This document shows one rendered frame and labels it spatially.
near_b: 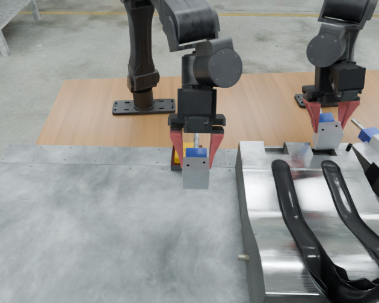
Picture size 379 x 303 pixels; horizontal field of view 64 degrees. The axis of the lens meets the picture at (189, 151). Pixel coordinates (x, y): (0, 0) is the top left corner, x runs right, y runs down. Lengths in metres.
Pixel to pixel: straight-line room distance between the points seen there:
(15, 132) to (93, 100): 1.44
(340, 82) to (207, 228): 0.38
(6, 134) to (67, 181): 1.70
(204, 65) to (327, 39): 0.23
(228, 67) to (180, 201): 0.36
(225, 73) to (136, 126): 0.51
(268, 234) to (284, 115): 0.53
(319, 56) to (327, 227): 0.30
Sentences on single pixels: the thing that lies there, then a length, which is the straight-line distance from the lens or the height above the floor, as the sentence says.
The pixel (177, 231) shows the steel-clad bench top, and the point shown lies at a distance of 0.67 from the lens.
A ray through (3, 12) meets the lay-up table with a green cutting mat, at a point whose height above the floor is 0.26.
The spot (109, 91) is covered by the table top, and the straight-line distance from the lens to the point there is 1.11.
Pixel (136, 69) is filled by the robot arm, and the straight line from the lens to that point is 0.86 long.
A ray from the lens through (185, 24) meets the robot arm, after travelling 0.52.
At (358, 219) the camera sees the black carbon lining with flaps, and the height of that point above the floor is 0.88.
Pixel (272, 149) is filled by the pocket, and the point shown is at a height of 0.87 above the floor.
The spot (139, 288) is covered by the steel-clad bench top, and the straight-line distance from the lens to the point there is 0.62.
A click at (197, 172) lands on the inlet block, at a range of 0.56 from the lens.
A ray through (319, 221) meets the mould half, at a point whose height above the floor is 0.89.
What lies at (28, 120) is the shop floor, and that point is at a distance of 2.55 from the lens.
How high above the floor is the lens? 1.37
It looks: 43 degrees down
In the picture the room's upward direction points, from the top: straight up
